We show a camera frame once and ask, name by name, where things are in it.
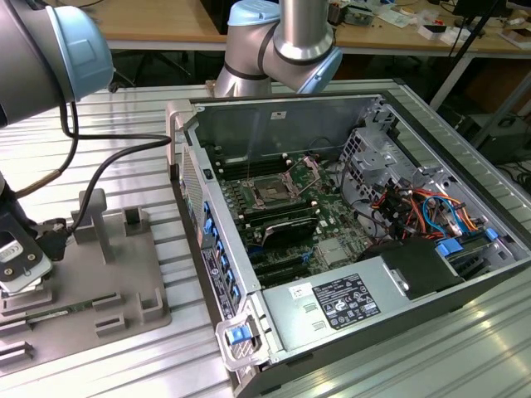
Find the CPU socket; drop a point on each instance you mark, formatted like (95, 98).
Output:
(269, 191)

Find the black RAM slot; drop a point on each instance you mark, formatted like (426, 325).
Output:
(253, 169)
(278, 208)
(249, 159)
(282, 217)

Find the black expansion slot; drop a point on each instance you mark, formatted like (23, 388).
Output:
(284, 275)
(282, 264)

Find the thin locking lever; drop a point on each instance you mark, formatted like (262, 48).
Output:
(248, 170)

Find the black expansion card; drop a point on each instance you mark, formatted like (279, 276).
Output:
(290, 234)

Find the green motherboard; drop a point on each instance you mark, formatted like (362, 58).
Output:
(332, 215)

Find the open grey PC case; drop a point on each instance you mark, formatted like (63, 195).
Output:
(232, 120)

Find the silver chipset heatsink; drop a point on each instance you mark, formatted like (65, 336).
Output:
(332, 253)

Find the perforated metal disk cage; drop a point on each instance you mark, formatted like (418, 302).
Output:
(373, 157)

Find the grey power supply unit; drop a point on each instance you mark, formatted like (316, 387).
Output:
(290, 323)

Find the blue case latch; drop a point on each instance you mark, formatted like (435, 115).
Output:
(240, 335)

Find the grey parts rack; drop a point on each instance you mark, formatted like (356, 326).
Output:
(124, 265)

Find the black plastic air shroud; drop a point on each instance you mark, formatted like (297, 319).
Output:
(415, 265)

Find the wooden desk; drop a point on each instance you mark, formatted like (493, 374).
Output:
(394, 38)

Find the green RAM stick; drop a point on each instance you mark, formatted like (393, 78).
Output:
(70, 307)

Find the small white box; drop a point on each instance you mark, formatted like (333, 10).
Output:
(446, 36)

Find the black computer under desk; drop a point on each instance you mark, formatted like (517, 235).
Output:
(506, 139)

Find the brown flat tray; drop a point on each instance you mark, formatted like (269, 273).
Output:
(518, 36)

